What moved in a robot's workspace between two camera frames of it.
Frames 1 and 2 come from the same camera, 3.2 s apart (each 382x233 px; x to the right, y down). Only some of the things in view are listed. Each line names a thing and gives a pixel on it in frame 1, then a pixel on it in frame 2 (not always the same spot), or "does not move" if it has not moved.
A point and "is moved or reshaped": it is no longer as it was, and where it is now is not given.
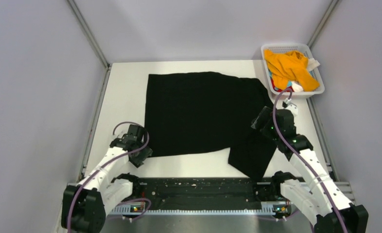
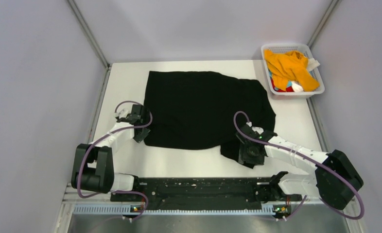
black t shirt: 194,112 is moved or reshaped
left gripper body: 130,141 -> 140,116
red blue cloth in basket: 289,86 does not move
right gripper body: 269,131 -> 246,154
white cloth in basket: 312,64 does not move
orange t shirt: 286,67 does not move
